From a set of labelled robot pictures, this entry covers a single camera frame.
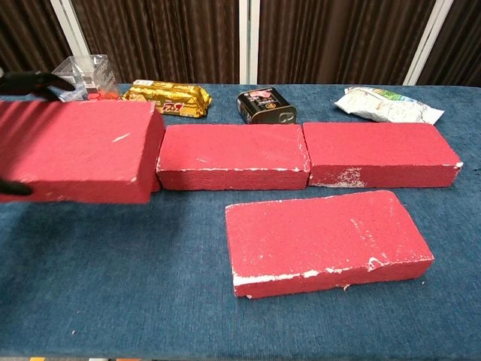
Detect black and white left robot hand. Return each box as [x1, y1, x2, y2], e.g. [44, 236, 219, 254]
[0, 70, 77, 197]

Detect dark brown pleated partition panel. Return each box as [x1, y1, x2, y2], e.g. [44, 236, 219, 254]
[258, 0, 437, 86]
[71, 0, 241, 84]
[0, 0, 72, 74]
[419, 0, 481, 87]

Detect clear box with red caps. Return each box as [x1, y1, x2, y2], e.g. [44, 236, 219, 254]
[51, 54, 121, 102]

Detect gold snack package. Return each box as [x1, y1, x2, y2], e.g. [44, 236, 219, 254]
[122, 79, 213, 120]

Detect blue felt table cover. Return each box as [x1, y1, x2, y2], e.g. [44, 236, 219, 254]
[0, 82, 481, 358]

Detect black tin can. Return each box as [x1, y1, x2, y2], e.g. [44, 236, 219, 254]
[236, 86, 298, 125]

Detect white snack bag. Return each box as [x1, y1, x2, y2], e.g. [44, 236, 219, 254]
[333, 86, 446, 125]

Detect white partition frame post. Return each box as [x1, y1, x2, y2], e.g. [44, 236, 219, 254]
[50, 0, 91, 86]
[237, 0, 261, 86]
[404, 0, 454, 86]

